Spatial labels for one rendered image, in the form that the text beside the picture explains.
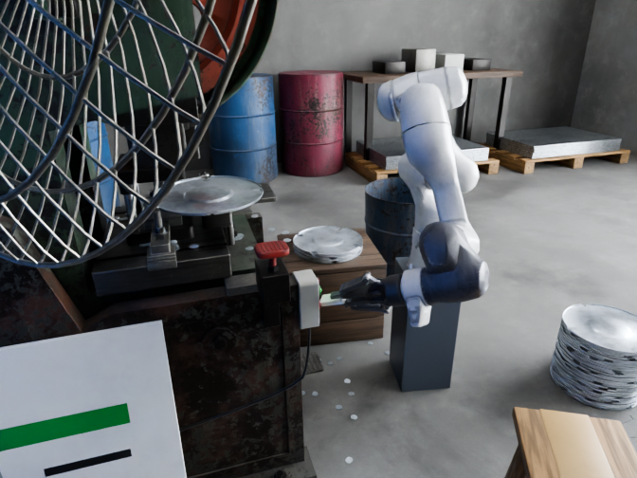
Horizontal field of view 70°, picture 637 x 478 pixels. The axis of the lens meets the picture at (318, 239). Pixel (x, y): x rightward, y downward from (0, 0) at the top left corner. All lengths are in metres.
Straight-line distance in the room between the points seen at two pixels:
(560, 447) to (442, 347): 0.58
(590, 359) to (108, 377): 1.45
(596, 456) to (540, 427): 0.12
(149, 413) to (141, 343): 0.17
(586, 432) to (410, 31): 4.30
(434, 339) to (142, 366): 0.95
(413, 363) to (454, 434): 0.25
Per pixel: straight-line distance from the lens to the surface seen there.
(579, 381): 1.87
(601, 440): 1.29
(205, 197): 1.23
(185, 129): 1.17
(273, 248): 0.97
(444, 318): 1.60
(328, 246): 1.86
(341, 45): 4.78
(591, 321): 1.88
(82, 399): 1.19
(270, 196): 1.23
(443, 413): 1.70
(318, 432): 1.60
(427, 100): 1.07
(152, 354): 1.13
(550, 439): 1.24
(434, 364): 1.71
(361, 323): 1.92
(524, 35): 5.81
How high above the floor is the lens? 1.17
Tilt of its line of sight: 24 degrees down
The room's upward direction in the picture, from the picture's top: 1 degrees counter-clockwise
